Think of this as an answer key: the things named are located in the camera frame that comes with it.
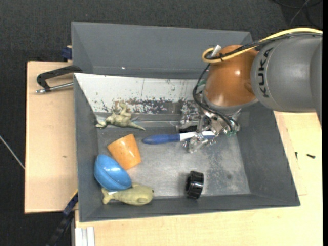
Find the orange plastic cup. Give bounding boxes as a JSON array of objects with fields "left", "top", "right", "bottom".
[{"left": 107, "top": 133, "right": 142, "bottom": 171}]

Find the grey metal bin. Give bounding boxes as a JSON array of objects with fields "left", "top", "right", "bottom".
[{"left": 71, "top": 21, "right": 301, "bottom": 222}]

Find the green toy dinosaur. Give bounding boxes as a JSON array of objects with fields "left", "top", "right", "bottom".
[{"left": 95, "top": 102, "right": 147, "bottom": 132}]

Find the blue plastic bowl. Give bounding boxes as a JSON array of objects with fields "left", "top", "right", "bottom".
[{"left": 93, "top": 154, "right": 133, "bottom": 192}]

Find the green toy fish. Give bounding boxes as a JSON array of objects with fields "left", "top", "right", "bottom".
[{"left": 101, "top": 183, "right": 155, "bottom": 207}]

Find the black ribbed ring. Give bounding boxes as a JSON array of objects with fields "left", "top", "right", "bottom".
[{"left": 184, "top": 170, "right": 205, "bottom": 200}]

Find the blue and white toothbrush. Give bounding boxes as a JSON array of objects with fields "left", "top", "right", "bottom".
[{"left": 141, "top": 131, "right": 216, "bottom": 145}]

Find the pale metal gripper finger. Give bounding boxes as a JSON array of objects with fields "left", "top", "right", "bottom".
[
  {"left": 180, "top": 113, "right": 204, "bottom": 132},
  {"left": 183, "top": 134, "right": 215, "bottom": 154}
]

